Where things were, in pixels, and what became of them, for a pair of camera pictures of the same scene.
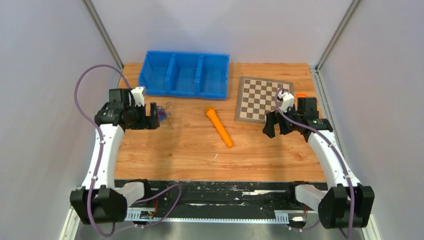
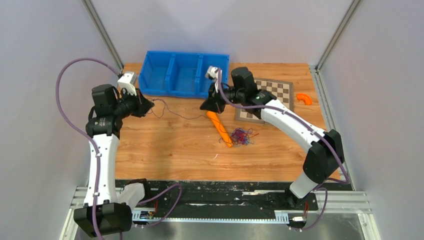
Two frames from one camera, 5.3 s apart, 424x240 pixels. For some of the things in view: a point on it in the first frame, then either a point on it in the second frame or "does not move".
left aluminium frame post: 104,36 does not move
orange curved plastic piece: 302,95 does not move
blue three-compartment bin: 196,75 does not move
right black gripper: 272,118 to 213,103
